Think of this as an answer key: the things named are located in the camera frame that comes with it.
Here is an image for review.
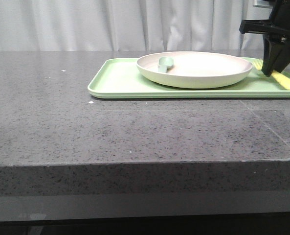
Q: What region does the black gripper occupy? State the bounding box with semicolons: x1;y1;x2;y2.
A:
239;0;290;77

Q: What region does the yellow plastic fork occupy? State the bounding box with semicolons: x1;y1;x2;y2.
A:
251;59;290;90

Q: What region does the beige round plate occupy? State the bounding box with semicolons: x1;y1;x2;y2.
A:
136;51;253;89

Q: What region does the teal green spoon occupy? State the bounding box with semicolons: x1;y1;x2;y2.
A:
158;56;174;73

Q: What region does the light green tray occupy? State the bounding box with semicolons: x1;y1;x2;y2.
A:
88;58;290;99

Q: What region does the white curtain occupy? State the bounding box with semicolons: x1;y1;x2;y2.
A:
0;0;270;51

